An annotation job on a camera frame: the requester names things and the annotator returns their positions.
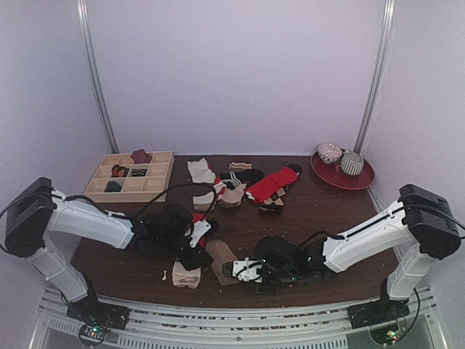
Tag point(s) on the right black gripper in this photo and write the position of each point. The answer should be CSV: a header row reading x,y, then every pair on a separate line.
x,y
262,275

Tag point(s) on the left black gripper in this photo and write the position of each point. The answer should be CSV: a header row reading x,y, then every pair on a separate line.
x,y
193,261

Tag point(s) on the red and beige sock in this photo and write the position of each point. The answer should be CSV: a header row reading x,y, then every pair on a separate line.
x,y
185,278

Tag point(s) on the tan brown sock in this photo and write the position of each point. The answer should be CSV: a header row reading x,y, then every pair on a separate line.
x,y
220,253

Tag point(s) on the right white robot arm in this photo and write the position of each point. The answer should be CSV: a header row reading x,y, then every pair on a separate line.
x,y
419,218

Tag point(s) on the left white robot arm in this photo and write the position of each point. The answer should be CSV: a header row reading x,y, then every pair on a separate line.
x,y
40,210

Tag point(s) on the beige brown sock pile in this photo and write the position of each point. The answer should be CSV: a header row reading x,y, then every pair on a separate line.
x,y
204,203

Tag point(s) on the tan sock pair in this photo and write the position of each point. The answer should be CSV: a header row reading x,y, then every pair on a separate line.
x,y
232,198

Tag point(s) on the red white striped sock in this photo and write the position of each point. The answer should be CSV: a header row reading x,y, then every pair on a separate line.
x,y
220,188

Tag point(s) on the argyle brown sock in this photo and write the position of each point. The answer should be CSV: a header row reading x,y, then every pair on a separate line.
x,y
274,205

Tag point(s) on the beige white folded sock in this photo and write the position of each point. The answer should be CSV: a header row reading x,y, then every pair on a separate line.
x,y
201,172

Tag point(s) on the black white striped sock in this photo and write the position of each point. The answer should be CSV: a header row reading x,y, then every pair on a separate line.
x,y
232,180

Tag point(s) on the red folded sock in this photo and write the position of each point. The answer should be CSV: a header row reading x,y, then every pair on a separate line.
x,y
272,183

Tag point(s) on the wooden compartment tray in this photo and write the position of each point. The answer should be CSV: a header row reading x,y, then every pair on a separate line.
x,y
134,189

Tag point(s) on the small striped folded sock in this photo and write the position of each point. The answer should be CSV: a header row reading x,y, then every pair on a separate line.
x,y
240,166

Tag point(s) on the black striped rolled sock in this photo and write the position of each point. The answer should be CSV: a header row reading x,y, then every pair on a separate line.
x,y
138,172

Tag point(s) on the teal rolled sock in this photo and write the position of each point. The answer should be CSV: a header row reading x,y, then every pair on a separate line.
x,y
113,187

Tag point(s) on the red black rolled sock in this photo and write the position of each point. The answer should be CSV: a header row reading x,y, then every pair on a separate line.
x,y
118,171

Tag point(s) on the maroon rolled sock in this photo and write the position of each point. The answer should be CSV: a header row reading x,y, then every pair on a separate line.
x,y
141,157

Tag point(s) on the red round plate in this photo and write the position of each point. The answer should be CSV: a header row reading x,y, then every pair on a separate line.
x,y
333,175

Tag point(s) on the white patterned bowl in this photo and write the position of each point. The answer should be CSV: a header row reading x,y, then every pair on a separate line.
x,y
329,153

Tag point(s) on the striped ceramic cup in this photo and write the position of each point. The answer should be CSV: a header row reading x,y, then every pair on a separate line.
x,y
352,163

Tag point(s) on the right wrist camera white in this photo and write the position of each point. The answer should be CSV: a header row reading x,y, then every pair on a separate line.
x,y
246,270

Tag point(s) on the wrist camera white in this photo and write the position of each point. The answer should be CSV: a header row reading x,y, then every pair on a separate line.
x,y
246,270
201,229

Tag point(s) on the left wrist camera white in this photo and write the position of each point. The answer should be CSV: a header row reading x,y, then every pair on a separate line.
x,y
201,229

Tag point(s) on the metal base rail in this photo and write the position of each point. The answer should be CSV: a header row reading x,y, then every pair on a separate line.
x,y
165,326

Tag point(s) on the left aluminium frame post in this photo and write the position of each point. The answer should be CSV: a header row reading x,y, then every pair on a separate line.
x,y
84,22

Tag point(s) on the aluminium frame post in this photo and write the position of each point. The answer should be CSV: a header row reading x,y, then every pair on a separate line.
x,y
379,70
84,22

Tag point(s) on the right aluminium frame post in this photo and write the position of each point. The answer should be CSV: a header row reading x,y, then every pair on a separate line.
x,y
379,70

